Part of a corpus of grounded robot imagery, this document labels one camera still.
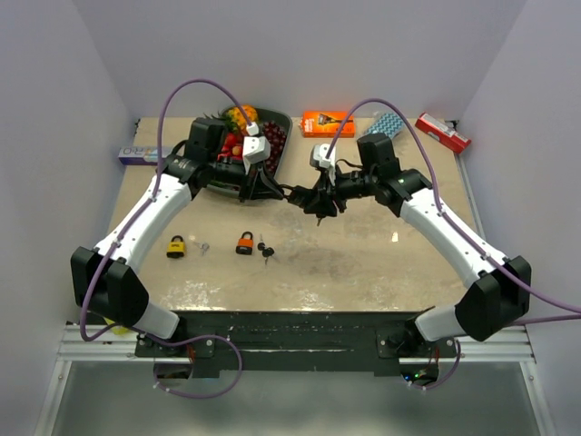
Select aluminium frame rail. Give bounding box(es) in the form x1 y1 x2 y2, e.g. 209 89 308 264
35 325 556 435

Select dark grey fruit tray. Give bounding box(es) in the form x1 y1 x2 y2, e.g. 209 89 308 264
214 107 292 178

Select toy pineapple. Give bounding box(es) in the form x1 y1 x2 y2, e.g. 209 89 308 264
203 104 259 135

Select purple toothpaste box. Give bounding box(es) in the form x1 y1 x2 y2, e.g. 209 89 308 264
118 146 158 166

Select red box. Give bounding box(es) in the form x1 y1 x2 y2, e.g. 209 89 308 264
415 113 471 154

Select orange razor box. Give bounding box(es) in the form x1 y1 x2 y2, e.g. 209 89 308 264
300 111 356 138

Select yellow green bottle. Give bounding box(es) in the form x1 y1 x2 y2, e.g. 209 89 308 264
104 318 130 335

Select purple grape bunch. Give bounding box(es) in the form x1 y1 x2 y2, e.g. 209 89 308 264
262 121 287 175

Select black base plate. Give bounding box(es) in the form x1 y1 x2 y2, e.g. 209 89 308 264
130 311 457 380

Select yellow padlock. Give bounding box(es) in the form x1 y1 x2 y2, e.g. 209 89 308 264
166 235 187 259

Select small silver key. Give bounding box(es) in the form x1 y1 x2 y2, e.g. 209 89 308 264
193 242 210 256

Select orange padlock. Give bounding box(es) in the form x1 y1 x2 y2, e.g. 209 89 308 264
235 231 254 255

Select blue patterned sponge pack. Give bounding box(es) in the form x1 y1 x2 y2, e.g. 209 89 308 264
364 113 405 139

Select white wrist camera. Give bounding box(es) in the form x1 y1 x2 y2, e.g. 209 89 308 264
242 123 271 173
310 144 336 186

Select black orange-padlock keys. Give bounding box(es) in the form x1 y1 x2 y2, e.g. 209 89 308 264
256 234 280 267

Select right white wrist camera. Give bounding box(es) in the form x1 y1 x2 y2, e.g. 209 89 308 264
310 144 336 186

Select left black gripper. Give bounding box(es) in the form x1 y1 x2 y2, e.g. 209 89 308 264
209 154 284 203

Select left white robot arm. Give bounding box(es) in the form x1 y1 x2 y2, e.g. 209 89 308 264
71 118 227 356

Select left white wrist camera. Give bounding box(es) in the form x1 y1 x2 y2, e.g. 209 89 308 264
242 123 271 173

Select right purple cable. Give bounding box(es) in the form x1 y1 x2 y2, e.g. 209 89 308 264
324 98 581 391

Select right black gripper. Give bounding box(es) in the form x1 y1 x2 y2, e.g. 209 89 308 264
304 164 377 218

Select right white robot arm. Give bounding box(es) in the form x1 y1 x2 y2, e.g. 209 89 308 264
292 134 532 357

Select black padlock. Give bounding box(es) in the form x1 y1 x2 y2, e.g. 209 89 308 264
279 184 312 209

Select small red cherries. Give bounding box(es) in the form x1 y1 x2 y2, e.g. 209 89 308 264
221 133 244 160

